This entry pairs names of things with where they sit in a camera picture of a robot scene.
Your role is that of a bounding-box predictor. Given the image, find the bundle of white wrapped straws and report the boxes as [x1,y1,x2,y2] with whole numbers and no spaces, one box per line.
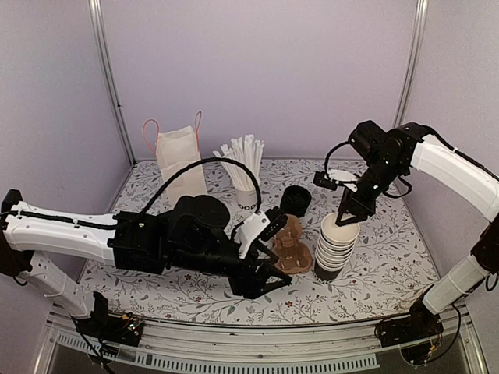
[213,134,264,191]

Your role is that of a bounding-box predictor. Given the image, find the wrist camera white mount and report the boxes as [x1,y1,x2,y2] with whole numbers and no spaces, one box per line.
[313,169,359,192]
[233,206,288,259]

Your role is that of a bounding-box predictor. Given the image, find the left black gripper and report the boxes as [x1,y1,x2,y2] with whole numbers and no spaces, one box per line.
[168,242,293,302]

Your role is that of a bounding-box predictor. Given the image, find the right aluminium frame post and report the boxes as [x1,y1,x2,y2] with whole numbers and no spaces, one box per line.
[392,0,429,128]

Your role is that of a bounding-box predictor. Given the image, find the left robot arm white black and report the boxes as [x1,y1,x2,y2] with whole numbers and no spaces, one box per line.
[1,190,292,338]

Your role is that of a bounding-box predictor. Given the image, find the left aluminium frame post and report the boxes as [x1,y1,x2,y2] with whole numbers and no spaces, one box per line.
[88,0,136,167]

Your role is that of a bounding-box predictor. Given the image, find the brown cardboard cup carrier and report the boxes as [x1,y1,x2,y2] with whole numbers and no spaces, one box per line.
[271,214,313,274]

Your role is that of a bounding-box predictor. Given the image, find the white cup holding straws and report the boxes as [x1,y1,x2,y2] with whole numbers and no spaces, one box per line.
[235,185,258,212]

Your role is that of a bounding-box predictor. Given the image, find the stack of black cup lids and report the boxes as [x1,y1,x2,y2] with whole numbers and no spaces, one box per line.
[280,185,312,218]

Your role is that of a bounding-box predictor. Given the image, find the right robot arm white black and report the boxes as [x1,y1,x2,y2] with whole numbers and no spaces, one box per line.
[336,121,498,340]

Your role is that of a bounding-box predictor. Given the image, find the white paper bag orange handles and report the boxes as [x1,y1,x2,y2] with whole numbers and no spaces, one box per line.
[142,111,207,209]

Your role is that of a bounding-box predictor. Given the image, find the floral table mat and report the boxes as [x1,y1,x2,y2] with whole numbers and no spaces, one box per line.
[76,157,441,327]

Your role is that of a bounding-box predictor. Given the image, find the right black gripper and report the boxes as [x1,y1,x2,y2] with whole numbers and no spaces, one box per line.
[335,155,405,227]

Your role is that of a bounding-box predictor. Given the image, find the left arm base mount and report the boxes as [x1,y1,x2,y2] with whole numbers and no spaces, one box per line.
[76,291,144,347]

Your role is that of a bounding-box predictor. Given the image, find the aluminium front rail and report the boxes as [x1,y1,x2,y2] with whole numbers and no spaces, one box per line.
[34,307,489,373]

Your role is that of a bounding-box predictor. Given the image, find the stack of paper cups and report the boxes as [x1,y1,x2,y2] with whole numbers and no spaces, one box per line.
[314,213,360,281]

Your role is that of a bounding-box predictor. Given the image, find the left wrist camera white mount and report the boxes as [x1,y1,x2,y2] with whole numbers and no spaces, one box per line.
[233,206,288,259]

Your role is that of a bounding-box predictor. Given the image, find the aluminium frame post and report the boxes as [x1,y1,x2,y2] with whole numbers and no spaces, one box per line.
[88,0,136,167]
[392,0,429,128]

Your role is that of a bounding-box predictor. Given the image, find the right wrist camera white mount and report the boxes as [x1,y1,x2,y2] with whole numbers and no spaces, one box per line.
[313,169,359,192]

